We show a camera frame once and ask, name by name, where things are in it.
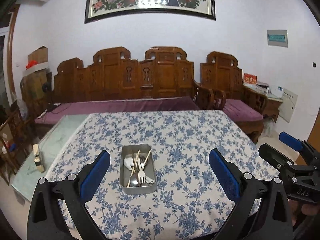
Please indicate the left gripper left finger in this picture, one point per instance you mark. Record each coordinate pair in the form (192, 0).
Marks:
(91, 176)

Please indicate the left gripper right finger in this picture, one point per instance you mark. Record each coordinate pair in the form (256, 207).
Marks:
(227, 174)

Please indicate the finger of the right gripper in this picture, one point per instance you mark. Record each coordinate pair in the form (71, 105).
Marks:
(275, 158)
(290, 141)

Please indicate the white ceramic soup spoon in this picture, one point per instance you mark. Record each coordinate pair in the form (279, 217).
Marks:
(128, 163)

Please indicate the metal rectangular tray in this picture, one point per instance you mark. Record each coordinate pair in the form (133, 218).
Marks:
(149, 170)

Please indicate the white plastic fork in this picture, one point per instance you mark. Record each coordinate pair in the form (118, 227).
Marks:
(141, 173)

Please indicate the light bamboo chopstick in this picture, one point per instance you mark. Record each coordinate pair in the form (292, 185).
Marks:
(135, 158)

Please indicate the large metal spoon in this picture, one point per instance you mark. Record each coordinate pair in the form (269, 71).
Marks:
(134, 182)

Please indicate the white plastic spoon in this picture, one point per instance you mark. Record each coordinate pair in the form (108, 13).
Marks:
(149, 180)

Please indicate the person right hand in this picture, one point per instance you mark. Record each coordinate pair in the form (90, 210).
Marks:
(306, 209)

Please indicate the white electrical panel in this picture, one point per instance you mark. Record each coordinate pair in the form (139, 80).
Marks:
(288, 105)

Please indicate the blue floral tablecloth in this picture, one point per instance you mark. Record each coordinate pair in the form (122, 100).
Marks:
(189, 201)

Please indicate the red paper box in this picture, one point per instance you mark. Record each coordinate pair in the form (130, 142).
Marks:
(250, 79)

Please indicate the wooden armchair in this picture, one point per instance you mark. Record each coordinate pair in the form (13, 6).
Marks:
(221, 75)

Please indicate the cardboard boxes stack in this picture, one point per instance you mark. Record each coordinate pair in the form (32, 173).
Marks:
(35, 83)

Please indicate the carved wooden sofa bench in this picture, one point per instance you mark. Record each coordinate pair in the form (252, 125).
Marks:
(114, 75)

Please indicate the green wall panel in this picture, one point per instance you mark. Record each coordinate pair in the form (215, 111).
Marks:
(277, 38)

